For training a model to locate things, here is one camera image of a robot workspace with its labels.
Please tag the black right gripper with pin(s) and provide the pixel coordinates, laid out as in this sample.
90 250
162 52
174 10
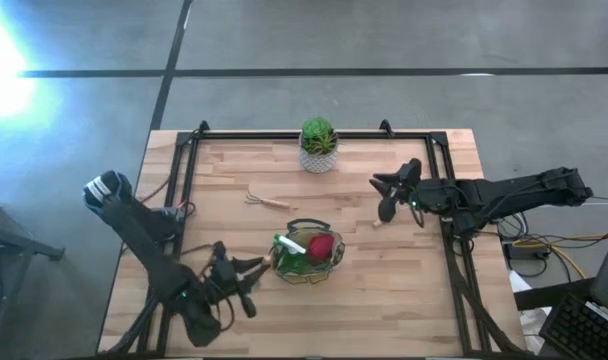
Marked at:
409 195

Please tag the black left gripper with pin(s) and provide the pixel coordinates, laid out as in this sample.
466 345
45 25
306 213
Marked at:
224 282

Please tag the green white spray bottle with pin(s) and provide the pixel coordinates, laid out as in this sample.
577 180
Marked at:
290 245

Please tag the red gardening glove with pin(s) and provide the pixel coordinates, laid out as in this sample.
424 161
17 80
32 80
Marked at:
321 247

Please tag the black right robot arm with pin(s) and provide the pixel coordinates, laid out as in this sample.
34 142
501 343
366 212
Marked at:
509 192

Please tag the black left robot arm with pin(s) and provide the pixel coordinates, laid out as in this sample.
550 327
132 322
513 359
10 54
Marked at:
149 250

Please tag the beige green gardening bag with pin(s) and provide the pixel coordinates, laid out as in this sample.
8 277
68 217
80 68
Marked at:
304 277

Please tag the succulent in patterned white pot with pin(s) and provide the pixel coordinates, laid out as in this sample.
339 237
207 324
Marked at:
318 160

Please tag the dark side desk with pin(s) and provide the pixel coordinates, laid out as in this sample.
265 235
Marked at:
549 297

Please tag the white paper sheet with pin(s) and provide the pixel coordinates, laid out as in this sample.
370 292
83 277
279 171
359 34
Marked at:
534 320

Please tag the black side cart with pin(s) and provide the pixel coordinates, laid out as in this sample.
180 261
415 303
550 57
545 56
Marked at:
14 240

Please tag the black keyboard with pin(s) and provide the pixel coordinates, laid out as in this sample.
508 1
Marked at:
584 330

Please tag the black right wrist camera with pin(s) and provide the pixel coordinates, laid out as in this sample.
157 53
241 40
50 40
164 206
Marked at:
411 169

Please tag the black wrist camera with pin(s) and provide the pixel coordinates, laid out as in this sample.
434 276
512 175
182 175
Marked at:
223 252
411 169

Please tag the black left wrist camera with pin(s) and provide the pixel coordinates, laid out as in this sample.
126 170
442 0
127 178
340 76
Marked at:
223 252

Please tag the black frame clamp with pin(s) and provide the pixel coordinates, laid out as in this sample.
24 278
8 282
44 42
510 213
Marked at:
204 126
386 128

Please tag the black metal table frame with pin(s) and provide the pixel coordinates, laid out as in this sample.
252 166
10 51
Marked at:
244 135

